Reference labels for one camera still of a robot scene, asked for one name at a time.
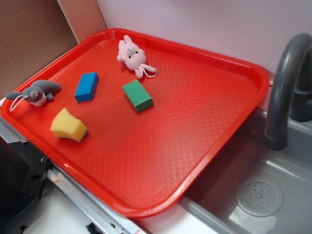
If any pink plush bunny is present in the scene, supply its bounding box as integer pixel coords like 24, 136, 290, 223
117, 35, 157, 79

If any yellow sponge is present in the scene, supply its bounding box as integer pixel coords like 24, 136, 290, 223
50, 108, 88, 142

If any green wooden block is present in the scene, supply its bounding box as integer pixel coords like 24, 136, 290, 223
122, 80, 154, 113

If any dark grey faucet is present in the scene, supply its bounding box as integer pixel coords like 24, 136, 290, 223
265, 33, 312, 151

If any grey plush animal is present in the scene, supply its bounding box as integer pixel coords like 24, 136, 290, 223
5, 80, 62, 112

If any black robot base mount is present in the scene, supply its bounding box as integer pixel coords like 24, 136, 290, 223
0, 139, 50, 233

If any grey plastic sink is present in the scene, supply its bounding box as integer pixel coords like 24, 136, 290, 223
180, 109, 312, 234

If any red plastic tray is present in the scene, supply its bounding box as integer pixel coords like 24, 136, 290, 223
1, 29, 269, 218

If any brown cardboard panel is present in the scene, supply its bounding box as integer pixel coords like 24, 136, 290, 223
0, 0, 107, 98

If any blue wooden block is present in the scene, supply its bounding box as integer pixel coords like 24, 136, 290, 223
74, 72, 99, 102

